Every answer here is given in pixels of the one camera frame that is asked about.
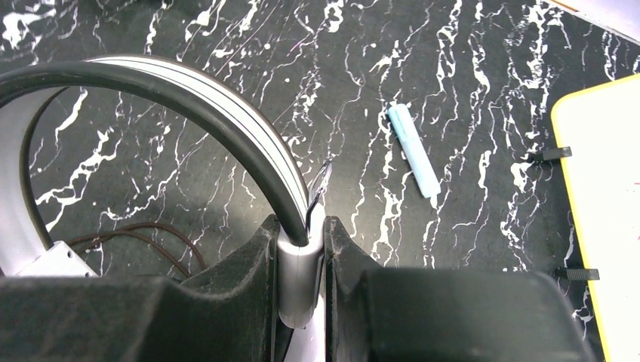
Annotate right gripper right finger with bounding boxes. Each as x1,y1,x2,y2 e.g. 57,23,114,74
324,216,595,361

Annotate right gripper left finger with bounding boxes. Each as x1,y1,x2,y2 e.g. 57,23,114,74
1,216,279,361

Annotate black and white headphones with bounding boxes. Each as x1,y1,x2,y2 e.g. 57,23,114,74
1,55,327,361

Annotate light blue marker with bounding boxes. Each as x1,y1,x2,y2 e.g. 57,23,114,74
387,103,441,198

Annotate white board orange frame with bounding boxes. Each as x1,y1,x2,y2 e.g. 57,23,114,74
534,75,639,361

